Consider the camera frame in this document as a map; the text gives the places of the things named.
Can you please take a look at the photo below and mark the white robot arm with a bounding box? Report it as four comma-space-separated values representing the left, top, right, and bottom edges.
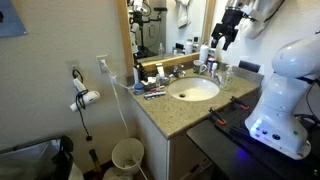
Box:
245, 34, 320, 160

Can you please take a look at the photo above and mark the white oval sink basin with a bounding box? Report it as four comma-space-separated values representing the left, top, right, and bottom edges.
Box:
168, 77, 220, 101

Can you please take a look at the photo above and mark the white wall hair dryer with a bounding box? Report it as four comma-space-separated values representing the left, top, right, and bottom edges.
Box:
70, 78, 100, 112

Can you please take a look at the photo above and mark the orange black clamp left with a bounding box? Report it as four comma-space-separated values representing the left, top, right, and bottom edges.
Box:
209, 107, 227, 125

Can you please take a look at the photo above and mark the orange black clamp right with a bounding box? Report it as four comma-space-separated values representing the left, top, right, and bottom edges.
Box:
230, 96, 250, 110

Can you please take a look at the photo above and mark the toiletry tray with tubes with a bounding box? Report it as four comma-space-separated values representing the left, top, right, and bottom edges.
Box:
134, 63, 170, 86

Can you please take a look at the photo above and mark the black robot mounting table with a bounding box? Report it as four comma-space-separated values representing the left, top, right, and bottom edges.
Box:
187, 95, 320, 180

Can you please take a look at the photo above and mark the white vanity cabinet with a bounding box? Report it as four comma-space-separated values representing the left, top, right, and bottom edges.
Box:
131, 94, 212, 180

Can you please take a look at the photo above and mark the ceramic mug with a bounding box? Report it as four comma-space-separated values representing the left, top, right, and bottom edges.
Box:
193, 60, 207, 74

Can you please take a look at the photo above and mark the white trash can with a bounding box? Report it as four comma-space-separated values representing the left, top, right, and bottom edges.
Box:
112, 138, 144, 174

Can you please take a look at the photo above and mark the white power cord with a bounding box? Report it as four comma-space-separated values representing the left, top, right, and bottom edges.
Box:
100, 59, 149, 180

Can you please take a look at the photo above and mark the black wall plate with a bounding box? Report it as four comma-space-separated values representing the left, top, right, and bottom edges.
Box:
239, 60, 260, 73

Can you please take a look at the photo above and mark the blue round jar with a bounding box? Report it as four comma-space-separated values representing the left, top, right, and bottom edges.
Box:
133, 83, 145, 95

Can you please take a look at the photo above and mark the wood framed mirror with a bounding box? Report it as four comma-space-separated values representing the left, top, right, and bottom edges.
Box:
115, 0, 215, 78

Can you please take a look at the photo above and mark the tall white bottle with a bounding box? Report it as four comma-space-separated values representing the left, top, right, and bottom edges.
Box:
199, 44, 209, 62

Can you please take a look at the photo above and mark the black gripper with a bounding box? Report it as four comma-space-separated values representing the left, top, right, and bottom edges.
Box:
211, 8, 243, 51

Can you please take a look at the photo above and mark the orange black clamp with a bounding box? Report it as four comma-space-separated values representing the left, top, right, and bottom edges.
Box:
230, 96, 250, 110
209, 107, 227, 125

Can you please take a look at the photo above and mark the white wall outlet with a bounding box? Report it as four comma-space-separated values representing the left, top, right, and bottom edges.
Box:
96, 55, 108, 74

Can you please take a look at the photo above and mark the clear soap pump bottle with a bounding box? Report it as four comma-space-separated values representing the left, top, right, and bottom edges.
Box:
220, 65, 234, 90

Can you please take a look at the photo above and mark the blue wall picture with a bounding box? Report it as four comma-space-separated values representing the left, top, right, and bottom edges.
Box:
0, 0, 27, 37

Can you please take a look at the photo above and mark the orange capped spray can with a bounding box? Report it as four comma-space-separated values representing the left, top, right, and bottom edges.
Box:
207, 56, 216, 74

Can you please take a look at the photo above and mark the small white deodorant stick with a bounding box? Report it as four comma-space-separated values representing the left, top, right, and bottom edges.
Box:
211, 62, 218, 78

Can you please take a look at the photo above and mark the chrome faucet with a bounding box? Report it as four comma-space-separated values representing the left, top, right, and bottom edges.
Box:
169, 64, 186, 78

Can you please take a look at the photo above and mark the black laundry hamper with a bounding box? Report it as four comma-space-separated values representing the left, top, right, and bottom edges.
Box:
0, 135, 74, 180

